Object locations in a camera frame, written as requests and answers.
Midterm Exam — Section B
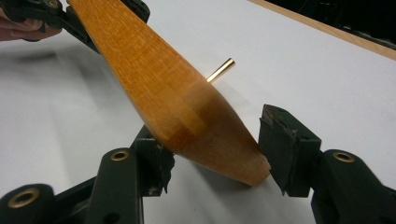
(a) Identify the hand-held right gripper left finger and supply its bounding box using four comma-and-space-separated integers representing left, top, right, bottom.
85, 125, 176, 224

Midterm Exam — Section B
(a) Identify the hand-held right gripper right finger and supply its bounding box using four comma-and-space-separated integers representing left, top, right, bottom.
258, 104, 396, 224

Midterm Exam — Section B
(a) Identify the wooden board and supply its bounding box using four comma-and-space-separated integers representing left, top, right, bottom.
66, 0, 272, 188

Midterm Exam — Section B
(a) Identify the white table mat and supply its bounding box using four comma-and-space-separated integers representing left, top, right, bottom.
0, 0, 396, 224

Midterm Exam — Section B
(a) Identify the long brass peg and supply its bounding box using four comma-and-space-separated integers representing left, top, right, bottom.
205, 57, 236, 85

